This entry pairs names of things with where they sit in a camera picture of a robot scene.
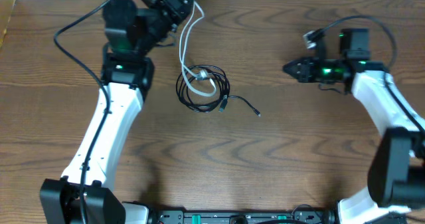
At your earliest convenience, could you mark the white USB cable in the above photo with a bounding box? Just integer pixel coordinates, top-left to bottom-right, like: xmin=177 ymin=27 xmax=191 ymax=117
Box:
xmin=179 ymin=0 xmax=218 ymax=98

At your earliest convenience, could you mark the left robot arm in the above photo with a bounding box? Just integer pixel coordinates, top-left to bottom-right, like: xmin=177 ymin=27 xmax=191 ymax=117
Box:
xmin=40 ymin=0 xmax=195 ymax=223

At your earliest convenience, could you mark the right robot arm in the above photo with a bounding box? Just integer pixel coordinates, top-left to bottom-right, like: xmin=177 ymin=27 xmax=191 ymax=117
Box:
xmin=282 ymin=29 xmax=424 ymax=223

